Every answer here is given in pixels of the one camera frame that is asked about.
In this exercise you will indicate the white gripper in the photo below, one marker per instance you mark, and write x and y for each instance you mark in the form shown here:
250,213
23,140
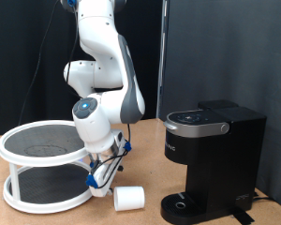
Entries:
104,178

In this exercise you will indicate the white ceramic mug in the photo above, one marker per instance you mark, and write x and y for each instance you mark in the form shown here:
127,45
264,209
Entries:
129,198

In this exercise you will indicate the black Keurig coffee machine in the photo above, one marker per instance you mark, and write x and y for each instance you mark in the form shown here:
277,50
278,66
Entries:
228,156

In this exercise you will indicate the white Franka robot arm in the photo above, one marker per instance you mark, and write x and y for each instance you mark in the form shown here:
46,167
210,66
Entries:
103,118

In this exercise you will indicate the white two-tier turntable rack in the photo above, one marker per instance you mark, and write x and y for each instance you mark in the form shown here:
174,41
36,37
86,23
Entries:
37,140

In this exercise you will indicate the grey vertical metal pole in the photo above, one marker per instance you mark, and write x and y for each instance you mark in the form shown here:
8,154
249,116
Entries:
160,78

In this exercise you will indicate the black fabric backdrop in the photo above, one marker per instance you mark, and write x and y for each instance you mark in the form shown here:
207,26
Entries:
3,62

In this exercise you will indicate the grey fabric backdrop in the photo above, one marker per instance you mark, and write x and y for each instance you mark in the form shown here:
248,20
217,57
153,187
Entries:
265,62

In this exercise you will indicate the blue mounted wrist camera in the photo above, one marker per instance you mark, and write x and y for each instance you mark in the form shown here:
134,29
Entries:
127,146

